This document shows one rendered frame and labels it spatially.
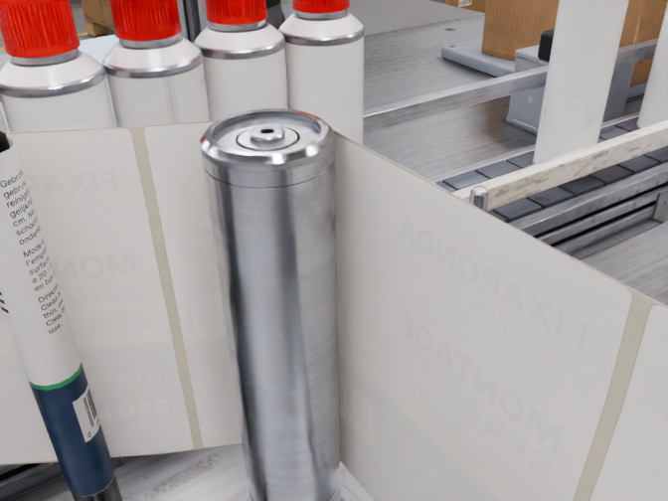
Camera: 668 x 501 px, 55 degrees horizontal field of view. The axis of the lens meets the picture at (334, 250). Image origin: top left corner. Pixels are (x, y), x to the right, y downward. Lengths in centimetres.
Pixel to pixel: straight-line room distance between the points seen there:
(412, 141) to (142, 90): 48
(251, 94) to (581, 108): 30
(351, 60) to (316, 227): 22
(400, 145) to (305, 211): 60
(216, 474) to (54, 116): 19
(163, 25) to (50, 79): 6
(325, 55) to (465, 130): 45
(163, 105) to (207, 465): 18
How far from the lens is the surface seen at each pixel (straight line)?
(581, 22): 56
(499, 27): 104
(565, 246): 58
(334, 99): 40
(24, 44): 34
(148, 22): 35
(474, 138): 80
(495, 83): 57
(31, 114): 34
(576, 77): 57
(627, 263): 50
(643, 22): 93
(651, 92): 71
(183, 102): 35
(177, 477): 33
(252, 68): 37
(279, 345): 20
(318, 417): 23
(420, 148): 76
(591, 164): 58
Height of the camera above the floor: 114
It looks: 33 degrees down
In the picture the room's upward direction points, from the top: 1 degrees counter-clockwise
